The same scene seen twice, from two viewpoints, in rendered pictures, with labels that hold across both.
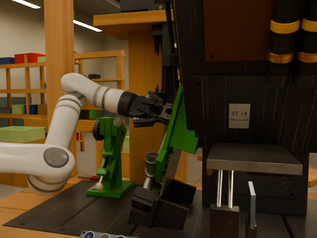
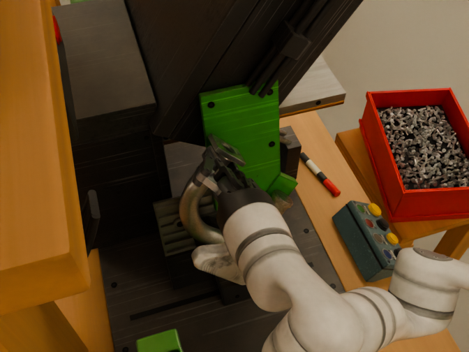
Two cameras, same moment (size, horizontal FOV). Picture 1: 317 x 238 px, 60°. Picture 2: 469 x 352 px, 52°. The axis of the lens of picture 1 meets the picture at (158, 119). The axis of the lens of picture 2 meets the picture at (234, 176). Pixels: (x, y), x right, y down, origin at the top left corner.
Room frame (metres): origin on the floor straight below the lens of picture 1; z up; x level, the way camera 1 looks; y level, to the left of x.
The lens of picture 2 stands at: (1.02, 0.36, 1.72)
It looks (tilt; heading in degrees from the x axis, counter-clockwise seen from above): 52 degrees down; 238
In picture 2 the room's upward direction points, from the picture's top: straight up
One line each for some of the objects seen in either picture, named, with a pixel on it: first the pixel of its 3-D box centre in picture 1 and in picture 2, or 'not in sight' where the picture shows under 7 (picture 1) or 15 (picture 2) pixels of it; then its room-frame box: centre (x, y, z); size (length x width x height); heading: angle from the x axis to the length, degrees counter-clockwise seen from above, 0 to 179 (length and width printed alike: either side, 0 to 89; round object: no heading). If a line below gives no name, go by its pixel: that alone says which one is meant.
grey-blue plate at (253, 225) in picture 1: (250, 217); not in sight; (0.60, -0.21, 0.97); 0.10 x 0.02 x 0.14; 165
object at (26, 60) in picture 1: (34, 101); not in sight; (6.51, 2.95, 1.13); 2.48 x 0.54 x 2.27; 67
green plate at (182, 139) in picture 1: (186, 123); (237, 134); (0.74, -0.08, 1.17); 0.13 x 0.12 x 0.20; 75
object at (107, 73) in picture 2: (250, 150); (105, 127); (0.89, -0.30, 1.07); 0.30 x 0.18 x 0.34; 75
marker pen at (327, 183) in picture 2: not in sight; (319, 173); (0.52, -0.09, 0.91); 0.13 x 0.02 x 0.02; 89
